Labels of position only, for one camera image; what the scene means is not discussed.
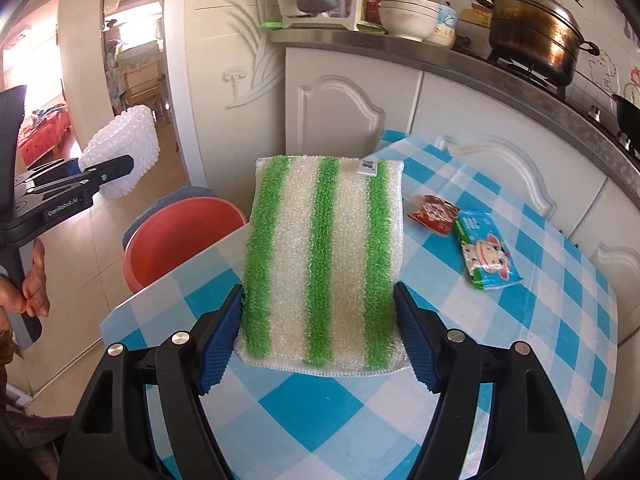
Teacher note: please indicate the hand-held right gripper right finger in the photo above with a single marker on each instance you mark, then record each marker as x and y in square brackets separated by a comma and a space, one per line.
[420, 350]

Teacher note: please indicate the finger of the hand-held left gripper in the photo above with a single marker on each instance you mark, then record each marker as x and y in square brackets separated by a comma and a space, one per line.
[110, 167]

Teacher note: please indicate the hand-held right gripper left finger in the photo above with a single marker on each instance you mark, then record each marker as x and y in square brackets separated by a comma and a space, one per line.
[220, 355]

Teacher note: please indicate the white foam fruit net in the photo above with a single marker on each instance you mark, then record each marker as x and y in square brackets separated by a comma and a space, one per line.
[125, 135]

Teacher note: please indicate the red plastic basin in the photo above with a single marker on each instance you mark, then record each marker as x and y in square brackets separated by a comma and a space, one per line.
[170, 240]

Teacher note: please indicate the green striped sponge cloth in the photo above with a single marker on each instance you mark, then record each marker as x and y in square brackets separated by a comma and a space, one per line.
[325, 260]

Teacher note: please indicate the person's left hand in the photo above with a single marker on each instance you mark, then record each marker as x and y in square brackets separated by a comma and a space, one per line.
[39, 285]

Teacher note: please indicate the blue plastic stool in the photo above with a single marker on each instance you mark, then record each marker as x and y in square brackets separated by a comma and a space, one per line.
[150, 206]

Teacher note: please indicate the red bed cover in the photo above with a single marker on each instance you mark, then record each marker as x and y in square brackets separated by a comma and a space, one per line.
[45, 135]

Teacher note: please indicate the blue checked tablecloth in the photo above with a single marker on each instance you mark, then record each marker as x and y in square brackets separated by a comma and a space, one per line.
[525, 320]

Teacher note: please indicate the wooden table with lace cloth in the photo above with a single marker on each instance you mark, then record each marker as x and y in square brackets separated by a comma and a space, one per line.
[140, 60]

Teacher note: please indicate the blue cartoon snack packet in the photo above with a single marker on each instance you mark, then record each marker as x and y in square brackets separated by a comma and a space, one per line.
[487, 255]

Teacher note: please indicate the red snack packet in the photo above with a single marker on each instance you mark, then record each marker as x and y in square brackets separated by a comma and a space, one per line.
[436, 215]

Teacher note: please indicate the frosted glass sliding door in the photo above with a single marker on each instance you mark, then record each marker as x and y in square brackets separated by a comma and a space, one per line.
[220, 85]

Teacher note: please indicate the white arched cabinet door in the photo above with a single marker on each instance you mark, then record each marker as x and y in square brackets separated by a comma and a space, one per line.
[340, 105]
[620, 240]
[500, 125]

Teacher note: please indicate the grey ladle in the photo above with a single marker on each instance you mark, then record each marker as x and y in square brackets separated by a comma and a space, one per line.
[316, 2]

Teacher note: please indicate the grey kitchen countertop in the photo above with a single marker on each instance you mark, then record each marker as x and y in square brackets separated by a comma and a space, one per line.
[575, 125]

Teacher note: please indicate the gas stove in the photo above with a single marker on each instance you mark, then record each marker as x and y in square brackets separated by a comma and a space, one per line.
[530, 72]

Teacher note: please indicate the black wok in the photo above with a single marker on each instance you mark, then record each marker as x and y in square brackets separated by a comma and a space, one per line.
[630, 110]

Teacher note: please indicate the cartoon print cup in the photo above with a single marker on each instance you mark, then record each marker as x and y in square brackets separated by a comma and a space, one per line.
[445, 25]

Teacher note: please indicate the stack of white bowls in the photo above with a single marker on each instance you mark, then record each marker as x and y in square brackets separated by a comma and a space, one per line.
[407, 20]

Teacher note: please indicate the brass steamer pot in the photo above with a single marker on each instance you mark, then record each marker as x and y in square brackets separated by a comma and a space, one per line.
[535, 35]

